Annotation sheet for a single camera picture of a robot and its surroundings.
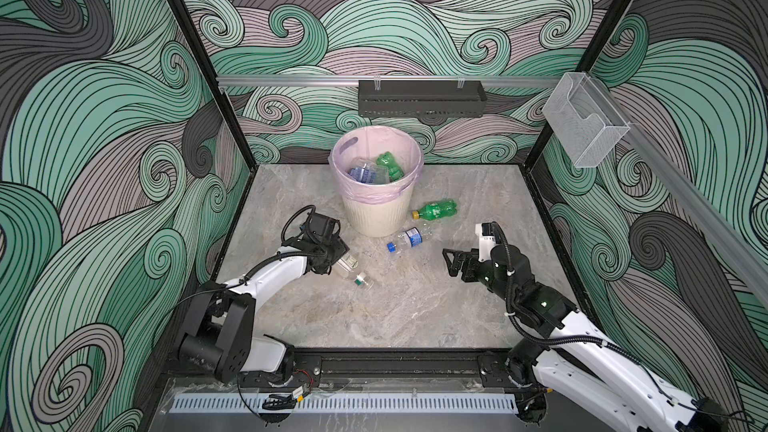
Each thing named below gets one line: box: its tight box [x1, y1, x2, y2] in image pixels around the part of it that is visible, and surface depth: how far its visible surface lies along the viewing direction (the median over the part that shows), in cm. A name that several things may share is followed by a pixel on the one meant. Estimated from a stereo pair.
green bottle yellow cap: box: [375, 151, 404, 181], surface depth 99 cm
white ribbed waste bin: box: [335, 171, 419, 238], surface depth 83 cm
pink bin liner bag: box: [328, 126, 425, 205], surface depth 92 cm
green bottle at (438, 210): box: [411, 199, 458, 221], surface depth 103 cm
